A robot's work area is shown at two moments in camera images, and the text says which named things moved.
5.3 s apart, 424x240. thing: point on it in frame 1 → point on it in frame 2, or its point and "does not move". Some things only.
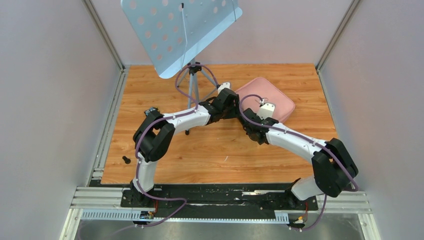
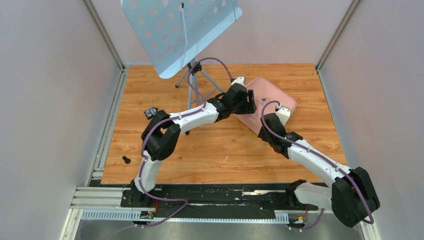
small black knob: [127, 161] does not move
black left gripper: [235, 110] → [250, 108]
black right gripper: [256, 114] → [262, 135]
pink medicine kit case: [284, 106] does not move
